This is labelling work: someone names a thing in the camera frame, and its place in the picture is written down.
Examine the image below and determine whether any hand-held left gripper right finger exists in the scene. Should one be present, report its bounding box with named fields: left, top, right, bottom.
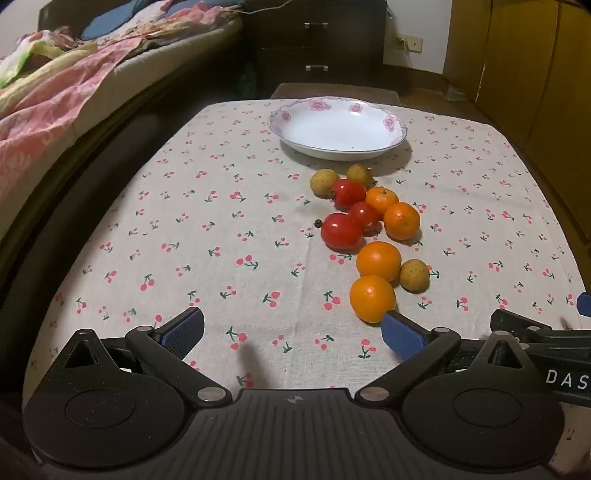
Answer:
left=353, top=310, right=539, bottom=409

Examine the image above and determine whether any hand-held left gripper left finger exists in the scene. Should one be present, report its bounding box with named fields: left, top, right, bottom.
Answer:
left=57, top=306, right=232, bottom=409

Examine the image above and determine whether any small orange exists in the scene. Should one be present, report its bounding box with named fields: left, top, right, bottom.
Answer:
left=349, top=275, right=397, bottom=324
left=366, top=186, right=400, bottom=215
left=356, top=241, right=403, bottom=282
left=383, top=202, right=422, bottom=241

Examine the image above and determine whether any brown longan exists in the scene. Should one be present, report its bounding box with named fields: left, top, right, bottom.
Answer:
left=310, top=169, right=340, bottom=199
left=346, top=164, right=375, bottom=188
left=399, top=259, right=431, bottom=292

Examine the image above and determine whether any red tomato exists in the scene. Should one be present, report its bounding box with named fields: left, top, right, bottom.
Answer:
left=330, top=178, right=368, bottom=209
left=348, top=202, right=380, bottom=233
left=314, top=212, right=364, bottom=252

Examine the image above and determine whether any white floral rimmed plate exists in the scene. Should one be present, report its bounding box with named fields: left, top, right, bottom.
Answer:
left=268, top=96, right=408, bottom=161

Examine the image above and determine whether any cherry print tablecloth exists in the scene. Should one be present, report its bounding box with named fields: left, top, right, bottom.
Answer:
left=21, top=99, right=587, bottom=476

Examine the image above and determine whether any yellow wooden wardrobe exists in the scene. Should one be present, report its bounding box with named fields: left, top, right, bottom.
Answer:
left=442, top=0, right=591, bottom=259

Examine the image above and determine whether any bed with floral bedding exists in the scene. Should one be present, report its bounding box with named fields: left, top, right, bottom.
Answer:
left=0, top=0, right=245, bottom=199

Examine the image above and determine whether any brown floor mat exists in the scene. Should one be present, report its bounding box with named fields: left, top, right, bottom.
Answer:
left=269, top=82, right=402, bottom=106

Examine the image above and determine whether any bed with pink blankets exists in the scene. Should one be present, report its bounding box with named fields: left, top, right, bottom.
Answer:
left=0, top=18, right=244, bottom=241

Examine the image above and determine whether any dark wooden nightstand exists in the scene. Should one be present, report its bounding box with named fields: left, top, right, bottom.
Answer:
left=242, top=0, right=387, bottom=100

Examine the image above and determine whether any green yellow quilt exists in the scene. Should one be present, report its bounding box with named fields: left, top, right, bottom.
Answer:
left=0, top=30, right=100, bottom=90

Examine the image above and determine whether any blue pillow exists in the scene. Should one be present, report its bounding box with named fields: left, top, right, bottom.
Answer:
left=81, top=0, right=160, bottom=40

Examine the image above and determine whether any dark bed frame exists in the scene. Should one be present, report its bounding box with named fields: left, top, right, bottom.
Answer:
left=0, top=0, right=250, bottom=296

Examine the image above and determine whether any wall outlet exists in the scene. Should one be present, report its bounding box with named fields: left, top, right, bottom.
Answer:
left=392, top=33, right=423, bottom=52

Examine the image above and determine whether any white cable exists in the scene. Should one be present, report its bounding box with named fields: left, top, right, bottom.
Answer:
left=240, top=0, right=296, bottom=17

